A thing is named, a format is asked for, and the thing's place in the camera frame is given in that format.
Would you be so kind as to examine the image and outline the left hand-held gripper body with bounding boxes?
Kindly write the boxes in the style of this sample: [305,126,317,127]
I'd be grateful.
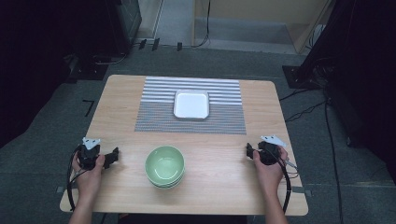
[77,136,102,171]

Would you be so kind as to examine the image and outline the black stand base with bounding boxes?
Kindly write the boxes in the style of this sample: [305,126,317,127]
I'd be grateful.
[281,64,326,91]
[64,53,110,84]

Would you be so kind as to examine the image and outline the person's right hand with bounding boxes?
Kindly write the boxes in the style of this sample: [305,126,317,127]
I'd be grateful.
[252,145,290,195]

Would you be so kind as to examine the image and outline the light wooden partition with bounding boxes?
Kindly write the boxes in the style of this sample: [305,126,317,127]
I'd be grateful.
[191,0,332,54]

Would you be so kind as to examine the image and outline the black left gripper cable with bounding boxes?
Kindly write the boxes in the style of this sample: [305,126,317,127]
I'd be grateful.
[65,145,84,213]

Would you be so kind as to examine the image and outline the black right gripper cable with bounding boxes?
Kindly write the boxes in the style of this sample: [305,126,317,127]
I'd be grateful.
[258,148,299,215]

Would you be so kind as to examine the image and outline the person's left hand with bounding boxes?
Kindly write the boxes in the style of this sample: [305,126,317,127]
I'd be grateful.
[71,151,106,196]

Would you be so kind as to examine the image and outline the dark curtain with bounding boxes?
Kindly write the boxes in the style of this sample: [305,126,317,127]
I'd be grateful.
[0,0,116,149]
[306,0,396,175]

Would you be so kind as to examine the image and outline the white square plate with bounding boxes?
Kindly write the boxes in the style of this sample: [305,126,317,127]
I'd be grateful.
[173,89,210,120]

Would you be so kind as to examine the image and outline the dark cabinet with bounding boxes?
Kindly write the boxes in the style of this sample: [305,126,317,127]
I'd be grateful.
[104,0,143,54]

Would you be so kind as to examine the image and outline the black floor cable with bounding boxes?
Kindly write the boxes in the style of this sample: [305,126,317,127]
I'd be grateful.
[284,100,329,123]
[278,88,312,103]
[323,98,344,224]

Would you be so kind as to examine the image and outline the black hanging cable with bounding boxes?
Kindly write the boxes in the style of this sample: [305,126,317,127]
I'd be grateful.
[191,0,212,49]

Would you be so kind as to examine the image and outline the green ceramic bowl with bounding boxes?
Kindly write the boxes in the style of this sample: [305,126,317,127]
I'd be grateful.
[150,180,182,190]
[147,174,186,188]
[145,145,186,185]

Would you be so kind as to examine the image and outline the grey striped placemat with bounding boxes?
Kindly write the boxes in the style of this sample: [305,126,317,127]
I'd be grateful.
[134,76,248,135]

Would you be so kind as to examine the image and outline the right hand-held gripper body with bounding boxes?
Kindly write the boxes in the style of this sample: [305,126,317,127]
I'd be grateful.
[257,134,288,166]

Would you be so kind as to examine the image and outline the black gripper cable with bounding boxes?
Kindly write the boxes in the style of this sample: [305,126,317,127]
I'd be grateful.
[65,145,84,213]
[258,148,299,215]

